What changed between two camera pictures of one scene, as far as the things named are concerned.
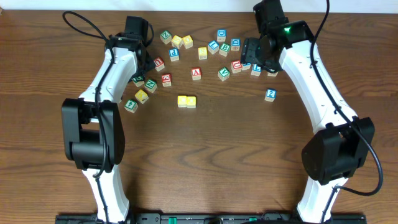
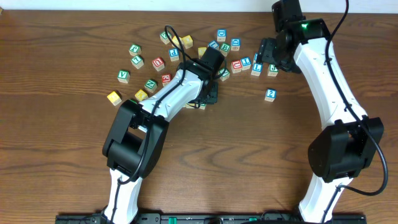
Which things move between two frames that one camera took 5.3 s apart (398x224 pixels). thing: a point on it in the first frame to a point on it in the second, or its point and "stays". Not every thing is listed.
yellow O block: [191, 101] stays
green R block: [138, 81] to [203, 106]
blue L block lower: [256, 70] stays
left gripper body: [145, 64] to [210, 94]
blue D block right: [235, 43] stays
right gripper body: [249, 51] to [266, 50]
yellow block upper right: [188, 42] stays
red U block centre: [236, 66] stays
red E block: [166, 79] stays
